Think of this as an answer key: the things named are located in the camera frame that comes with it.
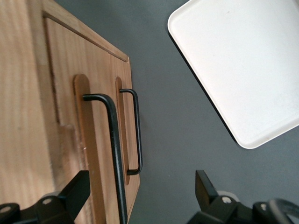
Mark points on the wooden drawer cabinet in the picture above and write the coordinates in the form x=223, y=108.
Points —
x=18, y=93

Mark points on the cream rectangular tray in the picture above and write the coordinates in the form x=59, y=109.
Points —
x=233, y=70

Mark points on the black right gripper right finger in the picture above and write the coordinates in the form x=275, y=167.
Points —
x=205, y=193

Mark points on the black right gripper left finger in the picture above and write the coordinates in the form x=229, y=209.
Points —
x=77, y=193

